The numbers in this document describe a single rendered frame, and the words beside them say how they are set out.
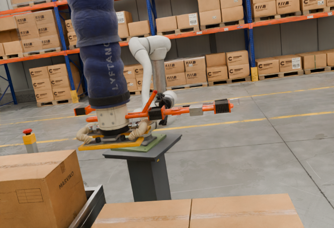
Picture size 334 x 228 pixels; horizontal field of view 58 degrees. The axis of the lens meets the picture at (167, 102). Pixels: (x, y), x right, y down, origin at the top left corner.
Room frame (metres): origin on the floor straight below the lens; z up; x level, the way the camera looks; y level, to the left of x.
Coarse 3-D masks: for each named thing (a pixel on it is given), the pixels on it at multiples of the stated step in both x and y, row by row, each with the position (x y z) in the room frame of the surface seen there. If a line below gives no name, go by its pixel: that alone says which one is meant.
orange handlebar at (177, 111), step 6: (90, 108) 1.92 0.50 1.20; (174, 108) 1.56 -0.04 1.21; (180, 108) 1.55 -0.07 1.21; (186, 108) 1.56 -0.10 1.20; (204, 108) 1.50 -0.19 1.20; (210, 108) 1.50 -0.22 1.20; (132, 114) 1.58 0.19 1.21; (138, 114) 1.57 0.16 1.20; (144, 114) 1.56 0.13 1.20; (168, 114) 1.54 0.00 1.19; (174, 114) 1.54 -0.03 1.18; (180, 114) 1.53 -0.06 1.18; (90, 120) 1.62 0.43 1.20; (96, 120) 1.61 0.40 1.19
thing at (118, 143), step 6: (96, 138) 1.54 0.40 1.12; (120, 138) 1.51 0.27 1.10; (126, 138) 1.54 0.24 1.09; (138, 138) 1.53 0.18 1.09; (84, 144) 1.54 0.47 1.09; (90, 144) 1.53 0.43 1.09; (96, 144) 1.51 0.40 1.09; (102, 144) 1.51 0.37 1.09; (108, 144) 1.50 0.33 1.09; (114, 144) 1.49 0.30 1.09; (120, 144) 1.48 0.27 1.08; (126, 144) 1.47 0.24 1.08; (132, 144) 1.46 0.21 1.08; (138, 144) 1.45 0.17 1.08; (84, 150) 1.51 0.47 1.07
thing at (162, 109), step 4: (152, 108) 1.63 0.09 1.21; (156, 108) 1.61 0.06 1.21; (160, 108) 1.60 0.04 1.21; (164, 108) 1.59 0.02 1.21; (148, 112) 1.54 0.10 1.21; (152, 112) 1.53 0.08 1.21; (156, 112) 1.53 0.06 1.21; (160, 112) 1.53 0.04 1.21; (148, 116) 1.55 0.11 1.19; (152, 116) 1.54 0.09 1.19; (156, 116) 1.54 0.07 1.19; (160, 116) 1.53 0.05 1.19; (164, 116) 1.56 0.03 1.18
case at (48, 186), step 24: (0, 168) 1.75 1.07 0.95; (24, 168) 1.69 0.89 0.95; (48, 168) 1.63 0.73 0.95; (72, 168) 1.81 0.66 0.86; (0, 192) 1.56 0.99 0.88; (24, 192) 1.54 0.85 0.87; (48, 192) 1.52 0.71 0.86; (72, 192) 1.74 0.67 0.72; (0, 216) 1.57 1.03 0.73; (24, 216) 1.54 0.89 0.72; (48, 216) 1.52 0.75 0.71; (72, 216) 1.68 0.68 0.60
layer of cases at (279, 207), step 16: (112, 208) 1.80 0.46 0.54; (128, 208) 1.77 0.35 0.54; (144, 208) 1.74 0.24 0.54; (160, 208) 1.71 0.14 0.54; (176, 208) 1.69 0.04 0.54; (192, 208) 1.66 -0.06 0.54; (208, 208) 1.64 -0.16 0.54; (224, 208) 1.61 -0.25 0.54; (240, 208) 1.59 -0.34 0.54; (256, 208) 1.56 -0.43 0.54; (272, 208) 1.54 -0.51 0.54; (288, 208) 1.52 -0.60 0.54; (96, 224) 1.64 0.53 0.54; (112, 224) 1.62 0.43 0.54; (128, 224) 1.59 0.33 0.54; (144, 224) 1.57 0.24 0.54; (160, 224) 1.55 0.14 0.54; (176, 224) 1.52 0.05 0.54; (192, 224) 1.50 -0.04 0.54; (208, 224) 1.48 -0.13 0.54; (224, 224) 1.46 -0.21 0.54; (240, 224) 1.44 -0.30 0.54; (256, 224) 1.42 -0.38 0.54; (272, 224) 1.40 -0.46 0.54; (288, 224) 1.38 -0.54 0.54
